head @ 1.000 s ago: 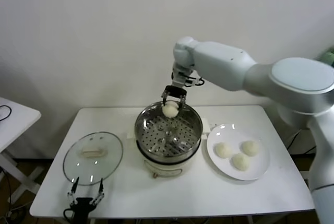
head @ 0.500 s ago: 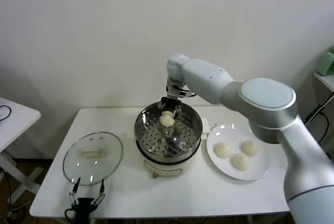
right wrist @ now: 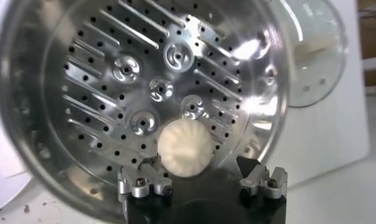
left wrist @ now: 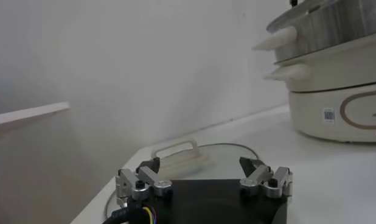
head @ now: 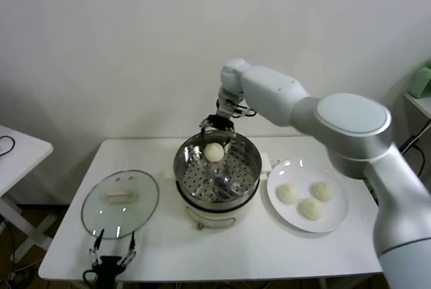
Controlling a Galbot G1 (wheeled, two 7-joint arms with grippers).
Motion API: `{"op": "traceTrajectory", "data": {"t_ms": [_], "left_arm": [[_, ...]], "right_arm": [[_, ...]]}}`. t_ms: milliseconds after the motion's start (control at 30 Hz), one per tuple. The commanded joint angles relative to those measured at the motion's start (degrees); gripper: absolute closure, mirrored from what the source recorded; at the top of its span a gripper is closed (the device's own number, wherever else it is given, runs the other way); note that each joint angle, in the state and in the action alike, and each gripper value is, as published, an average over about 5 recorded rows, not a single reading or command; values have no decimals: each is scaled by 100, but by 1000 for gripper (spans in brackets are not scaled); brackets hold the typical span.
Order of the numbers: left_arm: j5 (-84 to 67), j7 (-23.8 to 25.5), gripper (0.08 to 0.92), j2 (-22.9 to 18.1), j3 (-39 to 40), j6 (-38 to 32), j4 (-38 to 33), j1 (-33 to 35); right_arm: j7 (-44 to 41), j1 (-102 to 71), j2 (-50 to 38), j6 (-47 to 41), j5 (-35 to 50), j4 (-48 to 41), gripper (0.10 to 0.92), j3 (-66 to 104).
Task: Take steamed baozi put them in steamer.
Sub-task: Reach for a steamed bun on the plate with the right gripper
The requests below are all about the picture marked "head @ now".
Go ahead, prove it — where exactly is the stainless steel steamer basket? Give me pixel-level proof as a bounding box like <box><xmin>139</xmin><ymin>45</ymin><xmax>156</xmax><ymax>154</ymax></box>
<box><xmin>163</xmin><ymin>129</ymin><xmax>272</xmax><ymax>211</ymax></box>

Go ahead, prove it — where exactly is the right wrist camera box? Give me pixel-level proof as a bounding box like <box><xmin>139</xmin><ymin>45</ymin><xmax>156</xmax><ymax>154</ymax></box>
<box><xmin>232</xmin><ymin>102</ymin><xmax>257</xmax><ymax>118</ymax></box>

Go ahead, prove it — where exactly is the black inline adapter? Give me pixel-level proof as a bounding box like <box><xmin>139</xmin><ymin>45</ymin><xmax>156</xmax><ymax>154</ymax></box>
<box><xmin>400</xmin><ymin>135</ymin><xmax>415</xmax><ymax>154</ymax></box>

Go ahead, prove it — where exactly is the thin black looped cable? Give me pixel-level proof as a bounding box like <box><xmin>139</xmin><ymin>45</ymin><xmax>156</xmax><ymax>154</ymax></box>
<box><xmin>0</xmin><ymin>135</ymin><xmax>16</xmax><ymax>158</ymax></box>

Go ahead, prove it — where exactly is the white round plate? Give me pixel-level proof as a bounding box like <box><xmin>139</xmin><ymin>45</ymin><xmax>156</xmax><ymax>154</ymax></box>
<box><xmin>266</xmin><ymin>159</ymin><xmax>350</xmax><ymax>234</ymax></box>

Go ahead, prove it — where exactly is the black room cable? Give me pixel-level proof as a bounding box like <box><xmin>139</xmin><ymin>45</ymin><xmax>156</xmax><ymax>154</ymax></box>
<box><xmin>413</xmin><ymin>143</ymin><xmax>426</xmax><ymax>177</ymax></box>

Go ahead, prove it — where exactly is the pale green container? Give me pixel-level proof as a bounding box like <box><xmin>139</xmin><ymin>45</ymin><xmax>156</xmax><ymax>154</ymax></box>
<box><xmin>410</xmin><ymin>61</ymin><xmax>431</xmax><ymax>100</ymax></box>

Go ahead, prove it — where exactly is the round glass pot lid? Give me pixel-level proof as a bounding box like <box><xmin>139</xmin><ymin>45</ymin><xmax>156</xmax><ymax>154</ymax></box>
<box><xmin>80</xmin><ymin>169</ymin><xmax>160</xmax><ymax>240</ymax></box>

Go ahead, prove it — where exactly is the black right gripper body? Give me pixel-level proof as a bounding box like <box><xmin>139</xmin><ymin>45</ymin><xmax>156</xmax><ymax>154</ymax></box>
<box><xmin>205</xmin><ymin>115</ymin><xmax>236</xmax><ymax>132</ymax></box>

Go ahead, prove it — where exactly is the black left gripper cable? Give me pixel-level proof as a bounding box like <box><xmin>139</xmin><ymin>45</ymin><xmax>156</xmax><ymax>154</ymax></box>
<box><xmin>81</xmin><ymin>267</ymin><xmax>97</xmax><ymax>286</ymax></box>

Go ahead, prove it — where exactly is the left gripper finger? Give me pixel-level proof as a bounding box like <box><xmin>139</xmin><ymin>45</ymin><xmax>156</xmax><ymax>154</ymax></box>
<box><xmin>88</xmin><ymin>228</ymin><xmax>105</xmax><ymax>266</ymax></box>
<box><xmin>117</xmin><ymin>231</ymin><xmax>137</xmax><ymax>266</ymax></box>

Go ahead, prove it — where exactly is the white steamed baozi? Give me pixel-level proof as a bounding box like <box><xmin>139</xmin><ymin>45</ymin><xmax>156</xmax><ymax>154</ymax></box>
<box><xmin>204</xmin><ymin>142</ymin><xmax>225</xmax><ymax>163</ymax></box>
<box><xmin>311</xmin><ymin>181</ymin><xmax>335</xmax><ymax>201</ymax></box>
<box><xmin>275</xmin><ymin>183</ymin><xmax>300</xmax><ymax>205</ymax></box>
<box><xmin>296</xmin><ymin>197</ymin><xmax>324</xmax><ymax>220</ymax></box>

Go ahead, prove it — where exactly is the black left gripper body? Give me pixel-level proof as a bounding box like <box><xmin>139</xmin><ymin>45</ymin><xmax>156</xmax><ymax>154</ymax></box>
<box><xmin>90</xmin><ymin>255</ymin><xmax>127</xmax><ymax>289</ymax></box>

